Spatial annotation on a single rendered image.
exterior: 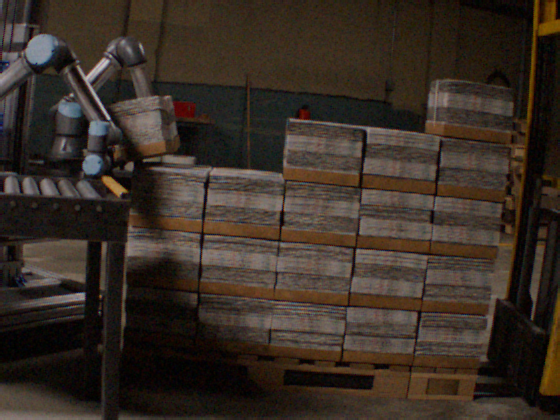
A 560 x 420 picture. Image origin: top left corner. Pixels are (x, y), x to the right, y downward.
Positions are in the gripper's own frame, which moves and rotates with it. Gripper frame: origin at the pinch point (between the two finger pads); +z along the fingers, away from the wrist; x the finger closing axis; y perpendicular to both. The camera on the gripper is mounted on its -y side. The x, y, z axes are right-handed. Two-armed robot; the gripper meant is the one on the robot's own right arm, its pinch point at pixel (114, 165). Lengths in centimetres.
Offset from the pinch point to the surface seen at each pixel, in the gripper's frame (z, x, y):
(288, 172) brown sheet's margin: -3, -66, -14
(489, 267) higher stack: 0, -139, -65
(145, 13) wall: 636, 81, 153
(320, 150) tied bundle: -2, -79, -8
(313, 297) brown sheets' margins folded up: -3, -68, -63
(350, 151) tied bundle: -2, -90, -11
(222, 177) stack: -4.5, -41.7, -11.9
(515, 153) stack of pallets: 570, -305, -76
